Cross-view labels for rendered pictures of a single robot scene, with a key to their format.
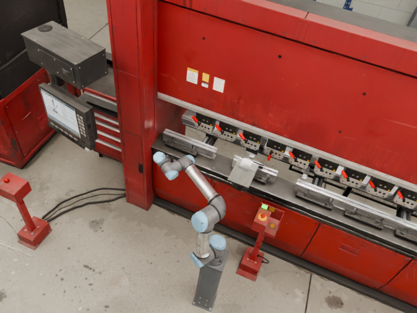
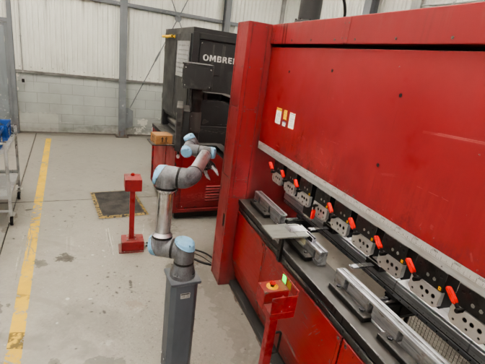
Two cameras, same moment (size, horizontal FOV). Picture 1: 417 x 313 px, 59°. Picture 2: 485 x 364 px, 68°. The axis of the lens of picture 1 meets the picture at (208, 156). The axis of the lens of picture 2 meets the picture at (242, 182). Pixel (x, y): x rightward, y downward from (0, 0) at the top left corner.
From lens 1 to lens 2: 2.16 m
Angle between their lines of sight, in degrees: 50
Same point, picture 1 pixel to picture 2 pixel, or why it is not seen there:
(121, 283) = (133, 308)
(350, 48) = (383, 32)
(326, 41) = (364, 34)
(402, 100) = (442, 92)
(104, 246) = (158, 281)
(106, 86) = not seen: hidden behind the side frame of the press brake
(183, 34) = (279, 72)
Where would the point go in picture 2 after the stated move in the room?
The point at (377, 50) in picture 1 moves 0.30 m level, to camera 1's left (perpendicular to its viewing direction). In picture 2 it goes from (408, 23) to (349, 23)
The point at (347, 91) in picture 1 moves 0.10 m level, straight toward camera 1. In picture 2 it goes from (384, 97) to (365, 94)
